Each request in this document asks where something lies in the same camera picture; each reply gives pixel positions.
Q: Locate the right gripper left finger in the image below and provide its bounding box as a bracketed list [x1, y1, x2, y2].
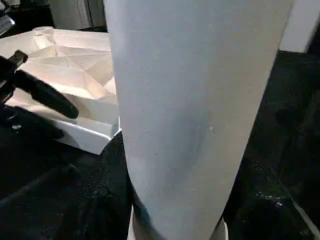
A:
[53, 129, 134, 240]

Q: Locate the grey curtain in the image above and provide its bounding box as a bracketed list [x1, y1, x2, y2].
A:
[53, 0, 106, 30]

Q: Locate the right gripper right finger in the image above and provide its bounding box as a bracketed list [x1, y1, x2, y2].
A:
[221, 149, 320, 240]

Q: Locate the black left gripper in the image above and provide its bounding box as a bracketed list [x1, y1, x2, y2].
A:
[0, 49, 81, 153]

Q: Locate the white plastic table top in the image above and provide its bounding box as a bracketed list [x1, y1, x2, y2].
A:
[0, 25, 124, 156]

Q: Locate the white plastic table leg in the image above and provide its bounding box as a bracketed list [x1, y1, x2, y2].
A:
[102, 0, 295, 240]

